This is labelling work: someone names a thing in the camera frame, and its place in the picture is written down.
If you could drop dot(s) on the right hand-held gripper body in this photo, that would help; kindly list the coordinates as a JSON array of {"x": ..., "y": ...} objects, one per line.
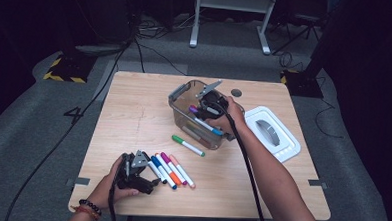
[{"x": 214, "y": 103}]

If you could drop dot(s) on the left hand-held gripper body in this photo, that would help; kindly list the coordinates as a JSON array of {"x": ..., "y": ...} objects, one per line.
[{"x": 132, "y": 179}]

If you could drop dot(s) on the purple marker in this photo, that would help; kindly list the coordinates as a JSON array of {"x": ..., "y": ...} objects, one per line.
[{"x": 193, "y": 109}]

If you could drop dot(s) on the black marker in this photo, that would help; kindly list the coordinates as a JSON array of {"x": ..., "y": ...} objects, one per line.
[{"x": 157, "y": 172}]

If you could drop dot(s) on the magenta marker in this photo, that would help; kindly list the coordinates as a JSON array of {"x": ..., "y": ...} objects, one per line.
[{"x": 165, "y": 156}]

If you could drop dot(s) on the orange marker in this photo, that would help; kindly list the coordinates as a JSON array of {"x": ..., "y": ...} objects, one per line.
[{"x": 169, "y": 169}]

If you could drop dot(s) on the light blue marker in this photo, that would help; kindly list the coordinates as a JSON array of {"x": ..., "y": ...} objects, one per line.
[{"x": 218, "y": 131}]

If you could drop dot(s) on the transparent grey storage box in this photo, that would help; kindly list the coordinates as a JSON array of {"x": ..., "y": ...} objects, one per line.
[{"x": 185, "y": 90}]

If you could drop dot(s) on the brown marker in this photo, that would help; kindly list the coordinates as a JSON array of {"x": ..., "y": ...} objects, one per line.
[{"x": 206, "y": 142}]

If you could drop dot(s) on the peach pink marker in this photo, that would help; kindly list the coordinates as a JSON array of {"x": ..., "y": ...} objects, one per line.
[{"x": 183, "y": 172}]

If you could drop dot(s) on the person's left hand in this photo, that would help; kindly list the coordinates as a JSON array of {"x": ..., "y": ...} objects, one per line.
[{"x": 110, "y": 190}]

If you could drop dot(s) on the person's right hand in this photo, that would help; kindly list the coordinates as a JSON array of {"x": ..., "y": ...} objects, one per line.
[{"x": 235, "y": 120}]

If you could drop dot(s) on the grey round table grommet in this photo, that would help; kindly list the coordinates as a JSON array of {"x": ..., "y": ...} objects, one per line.
[{"x": 236, "y": 92}]

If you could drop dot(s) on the grey tape piece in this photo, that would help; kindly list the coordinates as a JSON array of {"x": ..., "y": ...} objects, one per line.
[
  {"x": 80, "y": 181},
  {"x": 317, "y": 183}
]

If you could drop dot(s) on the white box lid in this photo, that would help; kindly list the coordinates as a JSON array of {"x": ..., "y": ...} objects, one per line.
[{"x": 282, "y": 147}]

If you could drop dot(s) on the black tripod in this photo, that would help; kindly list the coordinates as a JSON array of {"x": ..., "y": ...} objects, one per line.
[{"x": 308, "y": 18}]

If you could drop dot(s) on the black yellow striped base plate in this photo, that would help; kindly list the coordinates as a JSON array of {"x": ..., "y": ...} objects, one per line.
[
  {"x": 72, "y": 68},
  {"x": 302, "y": 85}
]

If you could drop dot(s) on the white desk frame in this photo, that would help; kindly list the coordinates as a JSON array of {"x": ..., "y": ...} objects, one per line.
[{"x": 233, "y": 2}]

